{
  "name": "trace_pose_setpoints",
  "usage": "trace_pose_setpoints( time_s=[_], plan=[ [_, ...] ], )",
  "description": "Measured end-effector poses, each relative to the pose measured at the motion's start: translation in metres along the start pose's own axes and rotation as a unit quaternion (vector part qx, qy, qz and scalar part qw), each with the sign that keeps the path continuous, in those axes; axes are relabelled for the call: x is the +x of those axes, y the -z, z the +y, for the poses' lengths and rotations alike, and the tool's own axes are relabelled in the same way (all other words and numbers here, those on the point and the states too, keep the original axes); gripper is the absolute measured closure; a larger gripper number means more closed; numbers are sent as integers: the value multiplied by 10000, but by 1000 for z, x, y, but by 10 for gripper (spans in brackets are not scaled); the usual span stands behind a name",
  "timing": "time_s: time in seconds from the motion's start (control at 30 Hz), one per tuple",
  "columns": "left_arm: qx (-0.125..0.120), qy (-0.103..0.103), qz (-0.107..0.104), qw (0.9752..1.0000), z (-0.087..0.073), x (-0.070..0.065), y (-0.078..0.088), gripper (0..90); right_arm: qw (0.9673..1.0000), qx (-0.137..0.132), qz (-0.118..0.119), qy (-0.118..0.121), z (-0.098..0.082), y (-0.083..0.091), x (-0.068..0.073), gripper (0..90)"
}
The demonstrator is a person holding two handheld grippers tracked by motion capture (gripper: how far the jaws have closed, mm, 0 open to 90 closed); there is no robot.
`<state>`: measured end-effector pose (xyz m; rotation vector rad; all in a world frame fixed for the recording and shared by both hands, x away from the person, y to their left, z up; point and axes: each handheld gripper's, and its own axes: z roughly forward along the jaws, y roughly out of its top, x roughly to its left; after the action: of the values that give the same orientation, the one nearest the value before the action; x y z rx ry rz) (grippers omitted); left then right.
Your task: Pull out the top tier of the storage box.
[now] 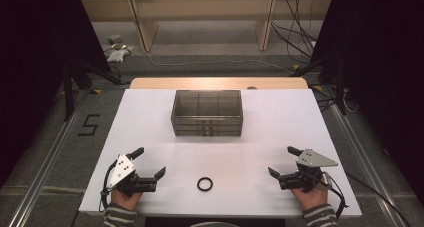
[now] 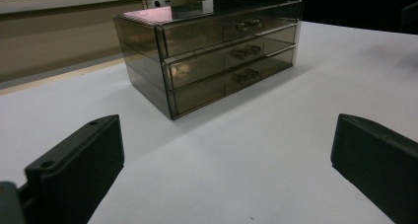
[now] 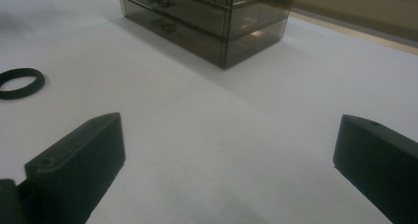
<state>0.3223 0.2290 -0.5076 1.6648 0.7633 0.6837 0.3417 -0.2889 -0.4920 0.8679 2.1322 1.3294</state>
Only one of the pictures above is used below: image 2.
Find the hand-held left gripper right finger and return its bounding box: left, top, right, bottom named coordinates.
left=330, top=113, right=418, bottom=224

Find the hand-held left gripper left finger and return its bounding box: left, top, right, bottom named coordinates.
left=19, top=114, right=125, bottom=224

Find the smoky transparent drawer organizer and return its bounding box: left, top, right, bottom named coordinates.
left=112, top=0, right=305, bottom=120

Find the smoky transparent small drawer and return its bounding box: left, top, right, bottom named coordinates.
left=169, top=47, right=296, bottom=119
left=164, top=26, right=299, bottom=91
left=161, top=1, right=303, bottom=58

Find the white window ledge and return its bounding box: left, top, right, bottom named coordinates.
left=0, top=0, right=211, bottom=15

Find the white wall socket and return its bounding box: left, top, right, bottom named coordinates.
left=146, top=0, right=174, bottom=10

